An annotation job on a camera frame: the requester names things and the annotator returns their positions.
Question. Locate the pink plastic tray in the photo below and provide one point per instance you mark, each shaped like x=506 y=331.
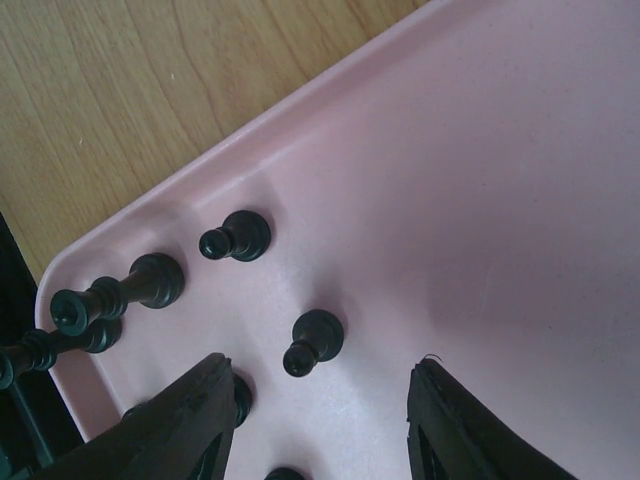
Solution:
x=464 y=186

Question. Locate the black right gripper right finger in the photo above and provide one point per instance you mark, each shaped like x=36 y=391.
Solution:
x=452 y=435

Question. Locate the black aluminium frame rail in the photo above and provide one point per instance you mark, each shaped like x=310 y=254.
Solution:
x=36 y=426

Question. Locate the black pawn in tray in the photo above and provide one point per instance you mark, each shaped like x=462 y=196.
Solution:
x=244 y=236
x=317 y=337

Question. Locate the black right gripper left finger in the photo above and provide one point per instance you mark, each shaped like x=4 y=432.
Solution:
x=111 y=456

